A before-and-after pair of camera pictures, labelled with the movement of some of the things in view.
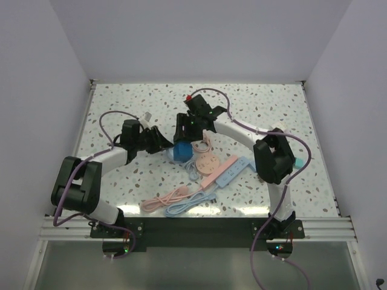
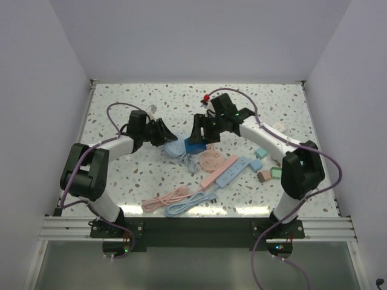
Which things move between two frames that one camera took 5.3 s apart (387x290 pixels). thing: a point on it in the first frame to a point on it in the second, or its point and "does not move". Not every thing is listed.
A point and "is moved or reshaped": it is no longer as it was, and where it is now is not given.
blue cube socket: (182, 151) is moved or reshaped
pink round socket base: (207, 164) is moved or reshaped
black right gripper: (182, 119) to (200, 121)
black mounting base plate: (199, 232) does not move
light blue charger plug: (252, 164) does not move
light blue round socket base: (170, 153) is moved or reshaped
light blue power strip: (239, 165) does not move
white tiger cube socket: (279, 125) does not move
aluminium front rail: (77, 229) does not move
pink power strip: (212, 179) does not move
